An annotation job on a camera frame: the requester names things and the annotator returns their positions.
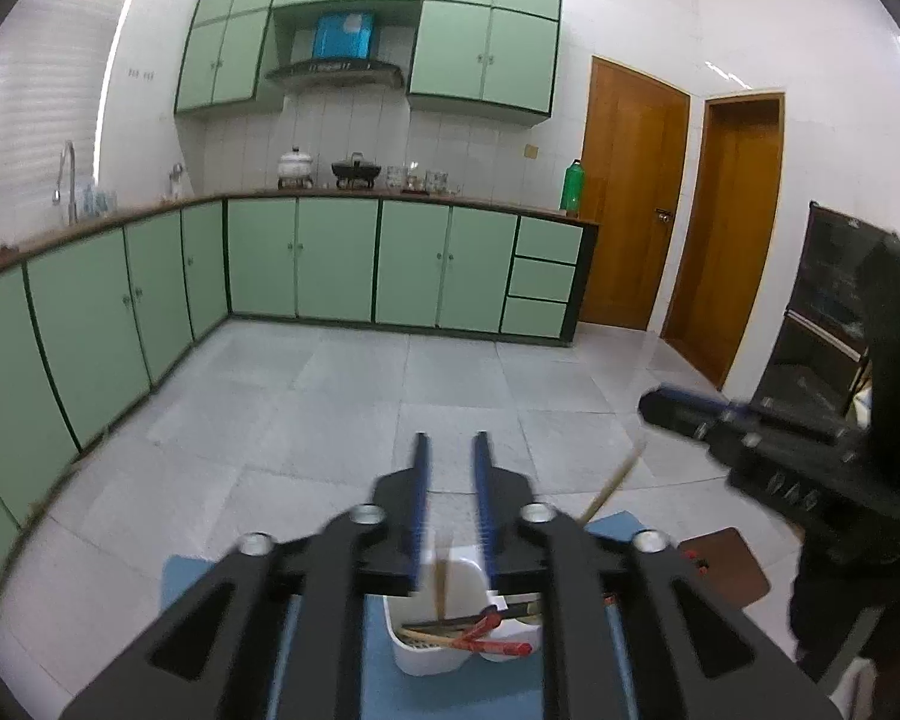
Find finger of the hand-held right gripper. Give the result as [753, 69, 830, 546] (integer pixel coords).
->
[655, 384, 857, 443]
[638, 388, 900, 524]

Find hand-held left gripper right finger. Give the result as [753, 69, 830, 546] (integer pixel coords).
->
[471, 431, 847, 720]

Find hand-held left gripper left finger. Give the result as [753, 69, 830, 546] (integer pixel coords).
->
[58, 431, 431, 720]

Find wooden chopstick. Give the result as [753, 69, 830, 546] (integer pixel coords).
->
[579, 441, 648, 528]
[433, 531, 456, 621]

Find bundle of chopsticks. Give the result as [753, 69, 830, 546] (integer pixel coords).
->
[400, 595, 546, 659]

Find white utensil holder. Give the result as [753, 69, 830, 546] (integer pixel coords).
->
[385, 544, 548, 681]

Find brown stool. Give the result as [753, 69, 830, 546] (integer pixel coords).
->
[678, 526, 770, 620]

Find black glass-front cabinet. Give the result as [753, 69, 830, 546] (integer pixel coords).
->
[750, 200, 900, 419]

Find wooden door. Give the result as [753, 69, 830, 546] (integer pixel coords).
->
[659, 91, 787, 392]
[578, 54, 692, 332]

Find blue tablecloth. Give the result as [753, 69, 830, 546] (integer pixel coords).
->
[161, 510, 646, 720]

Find green bottle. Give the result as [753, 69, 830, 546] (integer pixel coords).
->
[559, 158, 588, 215]

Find green base cabinets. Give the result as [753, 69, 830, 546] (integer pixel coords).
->
[0, 195, 599, 616]

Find brown countertop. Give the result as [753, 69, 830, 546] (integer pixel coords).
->
[0, 190, 601, 287]

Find row of glass jars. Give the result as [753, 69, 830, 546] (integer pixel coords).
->
[385, 164, 464, 197]

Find black wok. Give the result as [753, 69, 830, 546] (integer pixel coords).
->
[331, 151, 383, 189]

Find white pot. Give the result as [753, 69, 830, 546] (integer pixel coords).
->
[277, 145, 320, 189]

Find range hood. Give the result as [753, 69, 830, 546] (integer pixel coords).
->
[264, 58, 405, 92]

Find blue box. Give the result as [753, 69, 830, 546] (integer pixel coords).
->
[313, 10, 378, 62]

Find metal faucet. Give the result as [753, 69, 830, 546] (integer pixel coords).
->
[51, 139, 81, 227]

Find window blind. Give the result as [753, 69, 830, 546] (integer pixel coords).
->
[0, 0, 145, 227]

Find green wall cabinets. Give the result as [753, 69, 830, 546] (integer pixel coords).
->
[174, 0, 566, 125]

